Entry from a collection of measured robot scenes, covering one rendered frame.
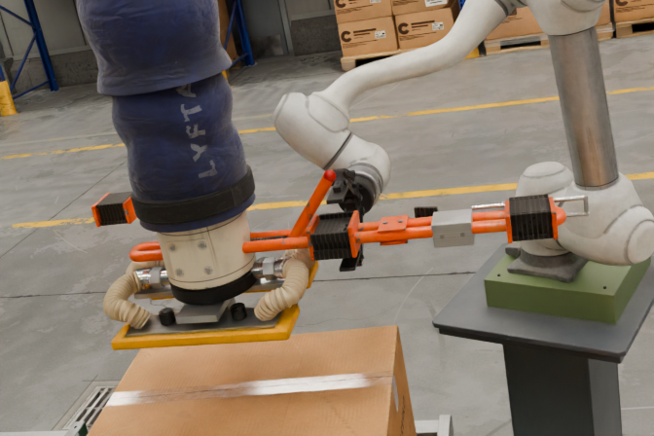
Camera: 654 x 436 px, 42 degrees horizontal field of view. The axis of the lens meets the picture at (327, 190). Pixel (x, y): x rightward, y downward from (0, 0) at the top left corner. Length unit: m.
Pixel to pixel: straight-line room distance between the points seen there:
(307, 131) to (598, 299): 0.85
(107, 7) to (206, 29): 0.16
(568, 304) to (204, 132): 1.11
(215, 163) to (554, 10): 0.78
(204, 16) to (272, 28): 8.94
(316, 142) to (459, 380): 1.78
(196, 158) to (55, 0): 10.14
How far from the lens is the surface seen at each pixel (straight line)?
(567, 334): 2.15
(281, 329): 1.50
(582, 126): 1.94
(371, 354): 1.77
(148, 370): 1.92
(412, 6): 8.69
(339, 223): 1.55
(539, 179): 2.15
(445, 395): 3.30
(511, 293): 2.24
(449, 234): 1.48
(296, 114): 1.77
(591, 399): 2.35
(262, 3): 10.35
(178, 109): 1.43
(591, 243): 2.04
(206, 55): 1.45
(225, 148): 1.49
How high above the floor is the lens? 1.86
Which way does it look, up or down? 20 degrees down
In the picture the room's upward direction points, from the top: 11 degrees counter-clockwise
